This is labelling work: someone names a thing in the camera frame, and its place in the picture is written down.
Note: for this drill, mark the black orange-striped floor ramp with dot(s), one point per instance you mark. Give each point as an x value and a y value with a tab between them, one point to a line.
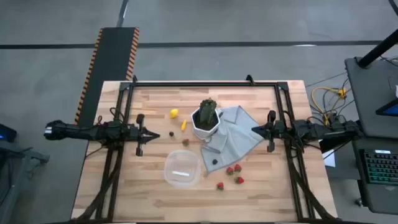
109	62

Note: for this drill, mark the grey keyboard shelf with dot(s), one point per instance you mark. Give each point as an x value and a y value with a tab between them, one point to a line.
373	199

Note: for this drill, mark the grey cart top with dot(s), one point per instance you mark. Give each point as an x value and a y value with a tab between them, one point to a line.
367	93

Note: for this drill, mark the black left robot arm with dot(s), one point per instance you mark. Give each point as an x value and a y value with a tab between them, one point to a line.
81	132

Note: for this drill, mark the backlit black keyboard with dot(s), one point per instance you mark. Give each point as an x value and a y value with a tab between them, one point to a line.
379	168

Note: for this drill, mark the white paper sheet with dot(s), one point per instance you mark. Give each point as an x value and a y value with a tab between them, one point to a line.
330	160

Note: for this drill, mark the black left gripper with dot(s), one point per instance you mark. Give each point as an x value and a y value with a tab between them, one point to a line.
140	137

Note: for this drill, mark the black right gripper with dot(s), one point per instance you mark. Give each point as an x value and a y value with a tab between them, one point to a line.
272	130

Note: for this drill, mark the grey waffle cloth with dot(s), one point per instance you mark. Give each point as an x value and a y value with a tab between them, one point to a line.
233	140

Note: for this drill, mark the white faceted plant pot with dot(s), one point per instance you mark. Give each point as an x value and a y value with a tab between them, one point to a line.
202	133

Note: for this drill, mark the black device blue light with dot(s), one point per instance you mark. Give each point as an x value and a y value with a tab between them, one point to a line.
7	133

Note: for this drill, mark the clear plastic tupperware container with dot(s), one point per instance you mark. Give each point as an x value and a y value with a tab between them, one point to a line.
182	165

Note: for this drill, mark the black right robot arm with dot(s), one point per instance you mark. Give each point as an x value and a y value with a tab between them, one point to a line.
311	129

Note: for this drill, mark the black laptop blue screen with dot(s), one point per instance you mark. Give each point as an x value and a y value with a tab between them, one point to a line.
391	109

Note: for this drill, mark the black metal table frame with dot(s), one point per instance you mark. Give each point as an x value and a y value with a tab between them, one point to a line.
202	84

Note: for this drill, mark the black pole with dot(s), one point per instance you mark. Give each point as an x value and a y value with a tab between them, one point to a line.
376	49

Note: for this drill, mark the black caster wheel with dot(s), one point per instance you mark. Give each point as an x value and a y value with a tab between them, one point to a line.
359	202

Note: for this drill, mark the green cactus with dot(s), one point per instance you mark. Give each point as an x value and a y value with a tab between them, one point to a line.
207	110

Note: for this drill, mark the yellow lemon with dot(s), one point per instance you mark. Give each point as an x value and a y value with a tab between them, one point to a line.
174	113

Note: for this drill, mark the grey metal stand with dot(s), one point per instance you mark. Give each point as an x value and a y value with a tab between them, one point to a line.
37	156

